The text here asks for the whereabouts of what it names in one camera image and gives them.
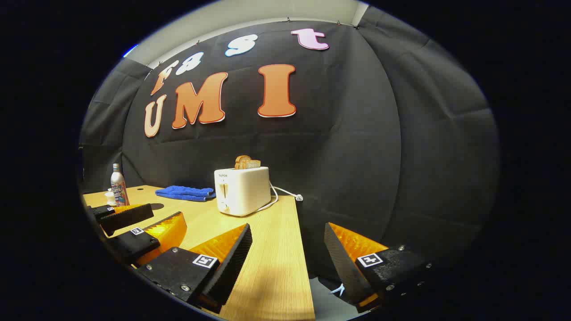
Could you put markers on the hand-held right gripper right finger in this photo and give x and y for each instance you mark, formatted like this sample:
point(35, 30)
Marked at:
point(341, 263)

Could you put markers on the silver water bottle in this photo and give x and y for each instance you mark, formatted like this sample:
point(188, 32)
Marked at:
point(118, 187)

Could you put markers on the white teacup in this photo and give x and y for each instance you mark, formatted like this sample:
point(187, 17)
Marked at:
point(110, 199)

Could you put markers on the black backdrop cloth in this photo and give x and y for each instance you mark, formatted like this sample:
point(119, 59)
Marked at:
point(357, 133)

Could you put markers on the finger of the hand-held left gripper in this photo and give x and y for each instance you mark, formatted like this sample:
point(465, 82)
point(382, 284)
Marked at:
point(129, 219)
point(134, 245)

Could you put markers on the white toaster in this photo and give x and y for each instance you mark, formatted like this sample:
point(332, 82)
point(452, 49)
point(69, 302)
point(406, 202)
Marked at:
point(243, 191)

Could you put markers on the toast slice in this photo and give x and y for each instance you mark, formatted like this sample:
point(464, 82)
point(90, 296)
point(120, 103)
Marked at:
point(241, 161)
point(254, 164)

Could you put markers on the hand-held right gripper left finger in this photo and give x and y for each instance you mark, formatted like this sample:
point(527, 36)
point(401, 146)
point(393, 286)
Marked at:
point(232, 267)

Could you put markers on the blue towel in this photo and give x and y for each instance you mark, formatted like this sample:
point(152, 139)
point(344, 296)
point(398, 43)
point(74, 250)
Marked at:
point(185, 193)

